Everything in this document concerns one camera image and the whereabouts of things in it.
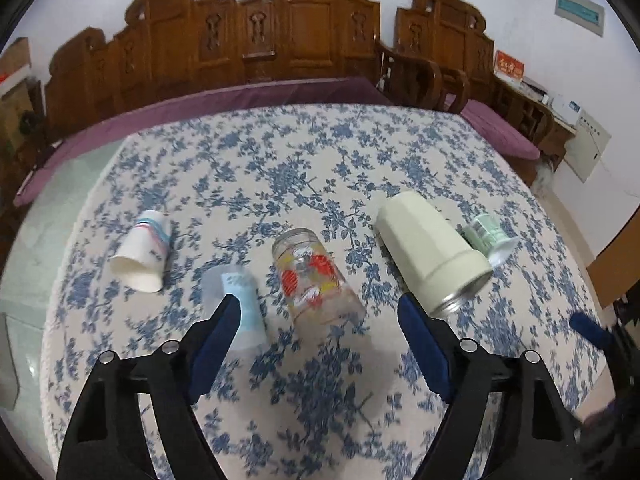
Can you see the floral printed glass cup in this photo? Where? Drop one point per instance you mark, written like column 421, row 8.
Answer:
column 313, row 286

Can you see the purple sofa cushion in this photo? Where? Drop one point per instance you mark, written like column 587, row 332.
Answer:
column 350, row 90

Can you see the cream steel thermos cup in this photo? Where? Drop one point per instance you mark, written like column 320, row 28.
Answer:
column 436, row 263

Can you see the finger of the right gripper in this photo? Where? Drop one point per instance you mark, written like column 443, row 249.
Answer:
column 601, row 338

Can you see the wall electrical panel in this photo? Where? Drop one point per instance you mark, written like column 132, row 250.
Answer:
column 584, row 13

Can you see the carved wooden sofa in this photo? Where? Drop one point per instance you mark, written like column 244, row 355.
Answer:
column 171, row 48

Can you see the blue floral tablecloth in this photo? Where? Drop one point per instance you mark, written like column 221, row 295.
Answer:
column 328, row 388

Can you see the translucent plastic cup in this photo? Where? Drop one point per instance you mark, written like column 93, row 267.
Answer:
column 237, row 281

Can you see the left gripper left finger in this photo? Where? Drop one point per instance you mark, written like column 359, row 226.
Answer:
column 105, row 438

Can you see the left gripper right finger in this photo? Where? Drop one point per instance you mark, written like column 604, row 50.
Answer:
column 534, row 432

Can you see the wooden side table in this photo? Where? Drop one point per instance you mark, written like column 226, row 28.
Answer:
column 532, row 119

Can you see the white paper cup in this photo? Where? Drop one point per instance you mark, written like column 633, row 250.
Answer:
column 140, row 260

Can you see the carved wooden armchair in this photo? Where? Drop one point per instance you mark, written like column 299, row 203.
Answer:
column 441, row 58

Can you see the red sign card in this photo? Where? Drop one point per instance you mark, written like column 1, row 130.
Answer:
column 506, row 66

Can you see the green white yogurt cup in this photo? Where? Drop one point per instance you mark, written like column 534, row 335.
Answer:
column 485, row 234

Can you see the purple armchair cushion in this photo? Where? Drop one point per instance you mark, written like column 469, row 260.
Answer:
column 505, row 139

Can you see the cardboard box stack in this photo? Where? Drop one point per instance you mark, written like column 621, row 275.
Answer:
column 22, row 114

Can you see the white leaning panel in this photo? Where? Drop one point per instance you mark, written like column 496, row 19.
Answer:
column 585, row 150

